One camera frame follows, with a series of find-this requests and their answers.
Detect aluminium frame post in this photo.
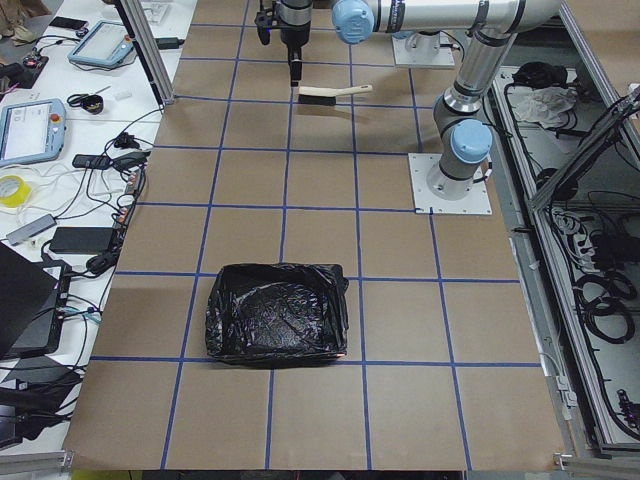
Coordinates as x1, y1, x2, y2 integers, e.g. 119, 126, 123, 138
114, 0, 175, 107

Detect black scissors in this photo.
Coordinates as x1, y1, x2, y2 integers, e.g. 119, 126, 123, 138
66, 86, 109, 110

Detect yellow tape roll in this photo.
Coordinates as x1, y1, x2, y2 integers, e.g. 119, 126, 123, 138
1, 175, 38, 209

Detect black laptop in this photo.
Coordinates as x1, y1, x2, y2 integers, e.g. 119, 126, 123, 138
1, 245, 71, 360

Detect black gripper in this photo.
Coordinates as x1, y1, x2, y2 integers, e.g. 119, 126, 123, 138
280, 22, 311, 87

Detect near teach pendant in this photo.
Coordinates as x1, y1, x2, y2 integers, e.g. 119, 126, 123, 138
1, 99, 66, 167

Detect cream hand brush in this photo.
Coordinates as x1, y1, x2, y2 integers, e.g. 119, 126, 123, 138
298, 84, 373, 106

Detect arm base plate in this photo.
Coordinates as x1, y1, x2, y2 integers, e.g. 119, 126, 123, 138
408, 153, 492, 216
392, 31, 455, 70

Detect teach pendant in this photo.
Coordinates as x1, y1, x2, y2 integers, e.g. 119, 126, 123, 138
1, 99, 66, 167
67, 20, 134, 70

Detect far teach pendant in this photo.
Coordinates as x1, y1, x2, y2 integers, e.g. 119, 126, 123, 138
67, 20, 134, 70

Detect white crumpled cloth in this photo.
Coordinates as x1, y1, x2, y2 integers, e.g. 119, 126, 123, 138
513, 87, 578, 128

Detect black power brick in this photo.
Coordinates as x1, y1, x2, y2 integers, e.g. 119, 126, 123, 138
49, 227, 114, 254

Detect grey usb hub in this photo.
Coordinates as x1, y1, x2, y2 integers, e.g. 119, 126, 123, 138
6, 214, 57, 246

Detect left black lined trash bin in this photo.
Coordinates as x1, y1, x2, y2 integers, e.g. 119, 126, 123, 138
204, 263, 349, 368

